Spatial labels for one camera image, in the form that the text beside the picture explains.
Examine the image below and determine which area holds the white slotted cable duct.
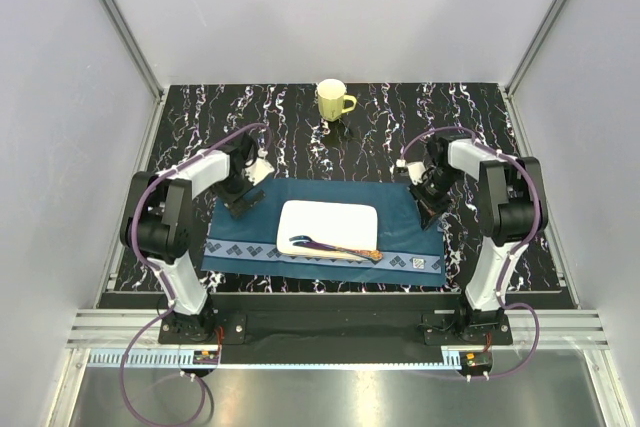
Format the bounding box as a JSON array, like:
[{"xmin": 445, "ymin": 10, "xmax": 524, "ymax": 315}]
[{"xmin": 87, "ymin": 349, "xmax": 493, "ymax": 369}]

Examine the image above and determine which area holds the aluminium front frame rail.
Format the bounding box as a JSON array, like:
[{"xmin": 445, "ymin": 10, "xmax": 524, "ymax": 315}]
[{"xmin": 66, "ymin": 309, "xmax": 608, "ymax": 349}]

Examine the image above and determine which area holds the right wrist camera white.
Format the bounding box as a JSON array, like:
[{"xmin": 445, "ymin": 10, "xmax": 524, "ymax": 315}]
[{"xmin": 394, "ymin": 158, "xmax": 426, "ymax": 185}]

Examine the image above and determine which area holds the left aluminium frame post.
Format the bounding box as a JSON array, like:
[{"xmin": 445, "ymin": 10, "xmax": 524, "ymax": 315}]
[{"xmin": 98, "ymin": 0, "xmax": 164, "ymax": 101}]

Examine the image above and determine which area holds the blue cloth placemat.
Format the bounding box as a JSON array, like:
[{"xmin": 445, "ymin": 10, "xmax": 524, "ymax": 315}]
[{"xmin": 202, "ymin": 178, "xmax": 446, "ymax": 287}]

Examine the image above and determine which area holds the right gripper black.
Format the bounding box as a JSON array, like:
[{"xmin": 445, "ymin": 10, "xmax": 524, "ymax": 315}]
[{"xmin": 408, "ymin": 167, "xmax": 463, "ymax": 230}]

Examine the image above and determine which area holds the white rectangular plate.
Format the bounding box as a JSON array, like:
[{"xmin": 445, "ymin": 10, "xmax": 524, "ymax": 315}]
[{"xmin": 276, "ymin": 200, "xmax": 381, "ymax": 262}]

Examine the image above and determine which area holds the blue fork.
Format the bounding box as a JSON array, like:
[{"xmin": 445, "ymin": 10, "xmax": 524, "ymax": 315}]
[{"xmin": 289, "ymin": 235, "xmax": 360, "ymax": 256}]

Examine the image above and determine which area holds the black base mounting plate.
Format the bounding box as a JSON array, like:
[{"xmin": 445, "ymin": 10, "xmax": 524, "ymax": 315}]
[{"xmin": 157, "ymin": 296, "xmax": 513, "ymax": 346}]

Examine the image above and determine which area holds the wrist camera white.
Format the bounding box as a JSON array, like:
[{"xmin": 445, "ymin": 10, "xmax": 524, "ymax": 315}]
[
  {"xmin": 245, "ymin": 149, "xmax": 275, "ymax": 186},
  {"xmin": 394, "ymin": 158, "xmax": 426, "ymax": 185}
]

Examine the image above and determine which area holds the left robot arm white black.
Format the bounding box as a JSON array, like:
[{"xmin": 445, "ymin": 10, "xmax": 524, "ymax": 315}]
[{"xmin": 119, "ymin": 123, "xmax": 273, "ymax": 343}]

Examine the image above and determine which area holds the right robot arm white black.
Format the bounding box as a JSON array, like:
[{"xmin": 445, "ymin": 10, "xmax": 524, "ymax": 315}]
[{"xmin": 405, "ymin": 127, "xmax": 548, "ymax": 344}]

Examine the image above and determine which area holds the right aluminium frame post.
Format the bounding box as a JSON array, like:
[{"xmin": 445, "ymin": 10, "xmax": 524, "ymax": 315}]
[{"xmin": 504, "ymin": 0, "xmax": 569, "ymax": 97}]

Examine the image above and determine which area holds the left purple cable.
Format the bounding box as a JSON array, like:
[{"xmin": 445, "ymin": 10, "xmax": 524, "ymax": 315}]
[{"xmin": 119, "ymin": 121, "xmax": 274, "ymax": 423}]

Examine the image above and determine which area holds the aluminium frame post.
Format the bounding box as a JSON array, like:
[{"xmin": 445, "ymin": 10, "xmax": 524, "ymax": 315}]
[
  {"xmin": 504, "ymin": 0, "xmax": 569, "ymax": 97},
  {"xmin": 98, "ymin": 0, "xmax": 164, "ymax": 101}
]

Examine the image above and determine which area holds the left connector box black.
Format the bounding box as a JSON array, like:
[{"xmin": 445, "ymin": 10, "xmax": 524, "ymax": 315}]
[{"xmin": 192, "ymin": 346, "xmax": 221, "ymax": 366}]

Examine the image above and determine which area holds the right connector box orange black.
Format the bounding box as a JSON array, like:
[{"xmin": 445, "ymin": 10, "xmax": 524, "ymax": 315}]
[{"xmin": 460, "ymin": 350, "xmax": 493, "ymax": 377}]

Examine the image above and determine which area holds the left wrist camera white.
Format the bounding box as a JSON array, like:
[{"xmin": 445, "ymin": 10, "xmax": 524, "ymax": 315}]
[{"xmin": 245, "ymin": 149, "xmax": 275, "ymax": 186}]

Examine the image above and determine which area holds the yellow-green ceramic mug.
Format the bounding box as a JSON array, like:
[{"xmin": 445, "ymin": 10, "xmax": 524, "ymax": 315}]
[{"xmin": 316, "ymin": 79, "xmax": 357, "ymax": 122}]

